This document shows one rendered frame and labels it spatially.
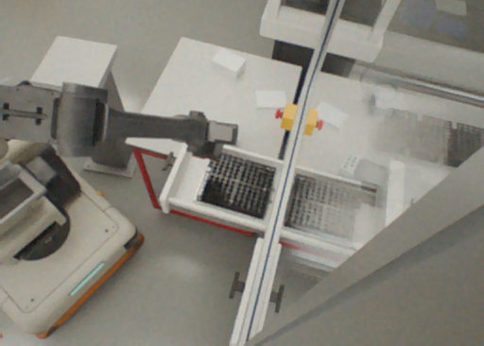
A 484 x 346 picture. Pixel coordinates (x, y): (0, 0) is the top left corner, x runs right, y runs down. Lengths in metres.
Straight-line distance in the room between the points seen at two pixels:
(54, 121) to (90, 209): 1.34
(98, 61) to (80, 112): 1.18
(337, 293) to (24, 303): 1.75
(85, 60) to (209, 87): 0.56
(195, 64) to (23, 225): 0.92
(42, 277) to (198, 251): 0.75
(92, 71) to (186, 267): 1.07
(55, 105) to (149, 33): 2.46
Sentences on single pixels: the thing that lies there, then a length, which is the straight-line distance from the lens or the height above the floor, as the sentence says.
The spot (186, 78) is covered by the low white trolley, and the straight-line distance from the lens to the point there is 1.62.
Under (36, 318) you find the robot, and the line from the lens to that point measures 1.84.
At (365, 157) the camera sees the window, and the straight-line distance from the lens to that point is 0.25.
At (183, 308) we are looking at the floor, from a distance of 1.97.
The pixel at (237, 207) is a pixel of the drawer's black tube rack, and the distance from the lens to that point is 1.14.
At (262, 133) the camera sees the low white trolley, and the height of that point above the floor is 0.76.
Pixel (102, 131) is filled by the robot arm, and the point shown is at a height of 1.46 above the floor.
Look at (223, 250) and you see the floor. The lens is 2.03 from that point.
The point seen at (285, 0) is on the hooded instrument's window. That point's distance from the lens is 1.65.
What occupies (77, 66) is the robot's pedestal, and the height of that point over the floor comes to 0.76.
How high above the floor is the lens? 1.95
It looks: 60 degrees down
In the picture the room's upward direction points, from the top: 7 degrees clockwise
